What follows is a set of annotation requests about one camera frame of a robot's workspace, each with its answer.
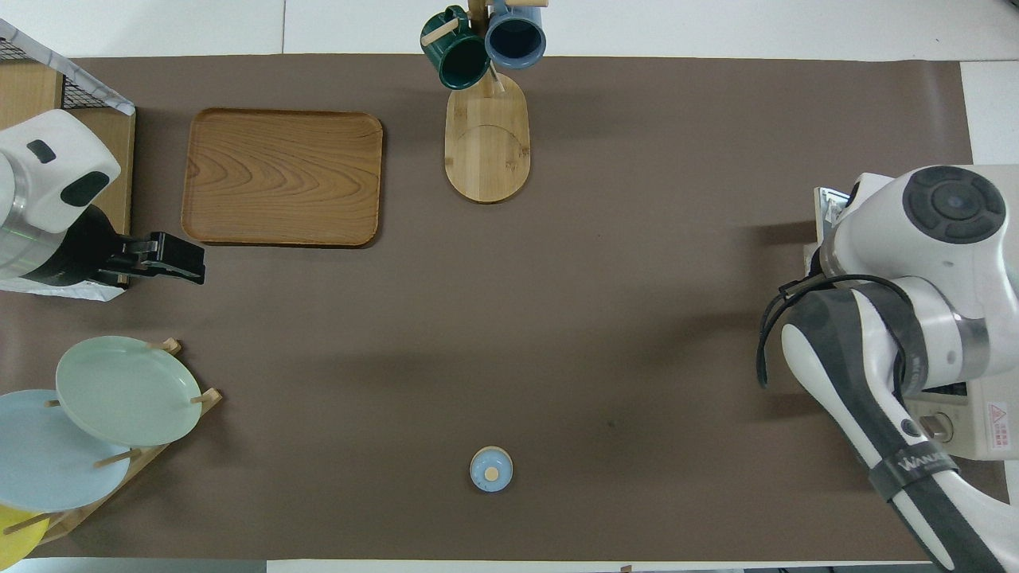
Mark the pale blue rack plate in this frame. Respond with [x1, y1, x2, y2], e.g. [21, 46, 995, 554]
[0, 389, 132, 513]

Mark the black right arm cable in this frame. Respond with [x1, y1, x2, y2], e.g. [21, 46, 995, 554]
[755, 274, 916, 392]

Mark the wooden shelf with wire mesh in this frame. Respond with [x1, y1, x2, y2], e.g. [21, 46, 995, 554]
[0, 18, 136, 302]

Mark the yellow plate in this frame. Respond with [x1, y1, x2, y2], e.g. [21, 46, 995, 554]
[0, 505, 50, 570]

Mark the oven door with glass window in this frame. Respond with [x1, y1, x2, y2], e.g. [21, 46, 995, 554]
[812, 185, 857, 240]

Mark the beige toaster oven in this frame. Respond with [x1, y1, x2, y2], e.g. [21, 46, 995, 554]
[802, 185, 1019, 462]

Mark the brown table mat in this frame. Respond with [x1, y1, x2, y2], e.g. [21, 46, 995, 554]
[0, 54, 1013, 563]

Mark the dark green mug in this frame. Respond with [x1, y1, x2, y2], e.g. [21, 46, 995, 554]
[420, 6, 490, 90]

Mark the grey-blue mug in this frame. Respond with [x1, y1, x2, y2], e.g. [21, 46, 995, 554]
[484, 0, 548, 70]

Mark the wooden dish rack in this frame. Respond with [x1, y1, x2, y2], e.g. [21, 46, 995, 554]
[0, 338, 224, 550]

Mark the pale green plate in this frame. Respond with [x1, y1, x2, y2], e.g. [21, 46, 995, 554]
[55, 335, 203, 448]

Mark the wooden serving tray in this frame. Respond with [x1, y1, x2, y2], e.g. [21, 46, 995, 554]
[181, 107, 385, 248]

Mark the beige oven knob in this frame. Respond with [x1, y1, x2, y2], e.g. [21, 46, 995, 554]
[917, 412, 955, 443]

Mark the wooden mug tree stand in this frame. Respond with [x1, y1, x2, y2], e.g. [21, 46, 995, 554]
[420, 0, 550, 205]

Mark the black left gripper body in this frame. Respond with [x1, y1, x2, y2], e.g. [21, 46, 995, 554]
[99, 232, 207, 286]

